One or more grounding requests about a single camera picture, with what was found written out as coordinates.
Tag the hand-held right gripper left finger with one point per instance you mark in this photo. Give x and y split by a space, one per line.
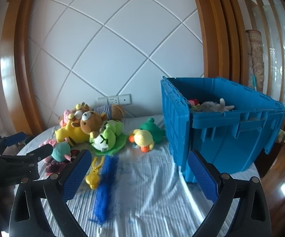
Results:
74 177

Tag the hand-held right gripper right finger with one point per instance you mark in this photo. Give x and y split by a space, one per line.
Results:
204 175

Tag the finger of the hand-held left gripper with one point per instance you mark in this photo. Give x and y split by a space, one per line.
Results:
45 150
15 138

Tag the blue plastic crate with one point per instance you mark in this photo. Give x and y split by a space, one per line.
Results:
219 148

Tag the blue tinsel strip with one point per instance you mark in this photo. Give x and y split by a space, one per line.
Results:
103 195

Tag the brown bear plush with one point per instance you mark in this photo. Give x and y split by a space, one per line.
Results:
89 126

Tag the green frog plush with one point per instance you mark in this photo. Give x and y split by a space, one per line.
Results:
110 128

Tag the yellow duck plush green hood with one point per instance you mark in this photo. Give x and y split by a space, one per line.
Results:
143 138

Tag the light pink plush toy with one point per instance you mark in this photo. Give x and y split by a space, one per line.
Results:
47 143

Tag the teal round plush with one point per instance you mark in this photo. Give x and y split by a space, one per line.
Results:
61 151

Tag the small yellow duck toy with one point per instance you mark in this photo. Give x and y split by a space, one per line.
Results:
93 180

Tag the dark maroon cloth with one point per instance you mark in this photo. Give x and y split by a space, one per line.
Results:
54 167

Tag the yellow plush toy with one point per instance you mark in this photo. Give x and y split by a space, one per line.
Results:
64 133

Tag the small tan plush toy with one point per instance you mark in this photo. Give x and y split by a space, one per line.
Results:
82 107

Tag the white striped cloth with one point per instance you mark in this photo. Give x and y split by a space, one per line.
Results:
147 192

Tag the grey plush toy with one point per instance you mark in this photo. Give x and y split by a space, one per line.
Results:
211 106

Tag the striped shirt bear plush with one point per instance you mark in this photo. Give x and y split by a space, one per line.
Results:
105 109

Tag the red plush toy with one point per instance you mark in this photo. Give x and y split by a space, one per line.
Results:
193 102

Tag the rolled patterned carpet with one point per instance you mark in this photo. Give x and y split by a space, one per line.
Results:
255 59

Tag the wooden slat partition screen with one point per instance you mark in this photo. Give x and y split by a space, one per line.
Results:
275 42

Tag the wooden wall frame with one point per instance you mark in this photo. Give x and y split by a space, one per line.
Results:
219 29
16 66

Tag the white wall socket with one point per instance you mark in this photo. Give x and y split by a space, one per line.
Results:
114 99

